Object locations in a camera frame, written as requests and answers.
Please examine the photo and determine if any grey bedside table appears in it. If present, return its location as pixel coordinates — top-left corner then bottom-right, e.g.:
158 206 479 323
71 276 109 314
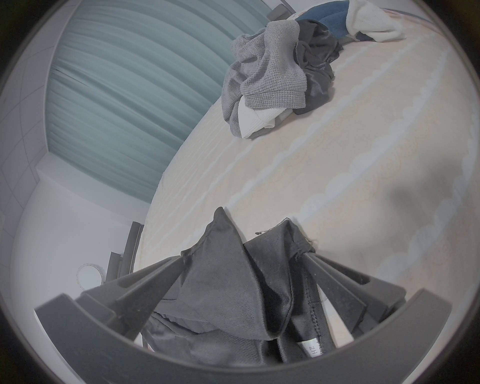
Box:
267 2 293 20

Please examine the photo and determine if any blue-green curtain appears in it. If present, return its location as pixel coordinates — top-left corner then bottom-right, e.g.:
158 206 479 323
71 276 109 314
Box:
44 0 274 205

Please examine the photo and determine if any black T-shirt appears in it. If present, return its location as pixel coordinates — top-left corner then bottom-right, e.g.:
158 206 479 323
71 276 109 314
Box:
140 206 338 366

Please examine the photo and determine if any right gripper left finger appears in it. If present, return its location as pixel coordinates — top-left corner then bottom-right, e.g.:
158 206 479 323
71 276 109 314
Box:
77 257 185 341

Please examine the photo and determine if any grey garment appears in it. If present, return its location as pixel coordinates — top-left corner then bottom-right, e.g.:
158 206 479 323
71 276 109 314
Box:
221 19 308 137

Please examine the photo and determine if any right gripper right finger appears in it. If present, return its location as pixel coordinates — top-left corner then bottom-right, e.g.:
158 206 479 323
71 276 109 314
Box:
303 253 406 340

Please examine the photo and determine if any large white garment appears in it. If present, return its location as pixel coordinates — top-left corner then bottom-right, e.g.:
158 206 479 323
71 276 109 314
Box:
345 0 407 43

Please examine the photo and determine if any small white garment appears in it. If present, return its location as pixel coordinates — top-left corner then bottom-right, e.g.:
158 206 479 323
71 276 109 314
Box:
238 101 293 139

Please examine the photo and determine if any round white mirror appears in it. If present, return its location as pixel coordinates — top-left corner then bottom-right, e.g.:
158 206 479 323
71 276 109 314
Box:
77 263 104 289

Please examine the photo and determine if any bed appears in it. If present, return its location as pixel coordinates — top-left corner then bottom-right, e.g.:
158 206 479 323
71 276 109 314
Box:
135 0 480 361

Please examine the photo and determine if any dark blue garment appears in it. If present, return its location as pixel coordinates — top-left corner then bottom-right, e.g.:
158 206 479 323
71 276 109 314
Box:
296 1 362 40

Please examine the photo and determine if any black shiny garment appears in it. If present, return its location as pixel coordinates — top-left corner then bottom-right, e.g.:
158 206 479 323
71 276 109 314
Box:
292 19 343 115

